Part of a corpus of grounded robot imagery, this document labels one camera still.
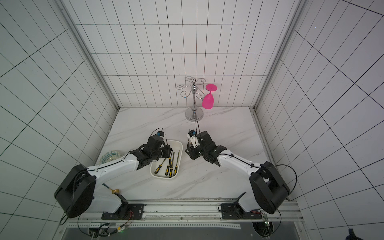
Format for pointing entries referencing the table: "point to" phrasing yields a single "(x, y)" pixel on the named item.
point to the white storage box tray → (176, 145)
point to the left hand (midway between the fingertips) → (169, 151)
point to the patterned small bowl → (109, 155)
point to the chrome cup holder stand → (194, 114)
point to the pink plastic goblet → (208, 99)
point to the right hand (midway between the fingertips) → (183, 150)
